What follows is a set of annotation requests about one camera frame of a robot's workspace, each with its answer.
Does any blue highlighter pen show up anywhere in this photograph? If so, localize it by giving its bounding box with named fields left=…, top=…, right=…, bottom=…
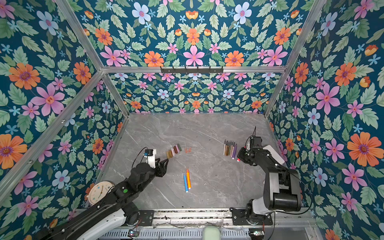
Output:
left=183, top=174, right=189, bottom=193

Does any pale green rounded object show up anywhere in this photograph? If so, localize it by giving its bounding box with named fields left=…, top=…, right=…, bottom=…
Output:
left=202, top=226, right=222, bottom=240

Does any white rectangular box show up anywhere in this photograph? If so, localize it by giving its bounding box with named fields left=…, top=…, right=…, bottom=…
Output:
left=263, top=145, right=285, bottom=165

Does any beige round clock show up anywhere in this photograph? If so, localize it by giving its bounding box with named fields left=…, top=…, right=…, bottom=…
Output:
left=88, top=181, right=115, bottom=206

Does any purple highlighter pen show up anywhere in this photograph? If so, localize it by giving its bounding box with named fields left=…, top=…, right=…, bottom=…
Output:
left=232, top=144, right=237, bottom=159

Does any orange highlighter pen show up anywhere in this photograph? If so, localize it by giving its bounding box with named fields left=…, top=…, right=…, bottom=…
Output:
left=186, top=168, right=192, bottom=190

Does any black hook rail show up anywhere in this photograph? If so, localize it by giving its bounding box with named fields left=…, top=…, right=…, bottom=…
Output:
left=160, top=67, right=224, bottom=74

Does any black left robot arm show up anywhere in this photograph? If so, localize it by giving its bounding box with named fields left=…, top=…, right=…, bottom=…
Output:
left=33, top=159, right=169, bottom=240

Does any pink pen gold cap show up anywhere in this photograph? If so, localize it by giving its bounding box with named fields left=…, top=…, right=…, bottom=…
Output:
left=230, top=142, right=235, bottom=158

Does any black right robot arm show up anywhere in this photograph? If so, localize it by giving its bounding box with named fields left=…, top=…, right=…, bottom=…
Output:
left=237, top=136, right=302, bottom=225

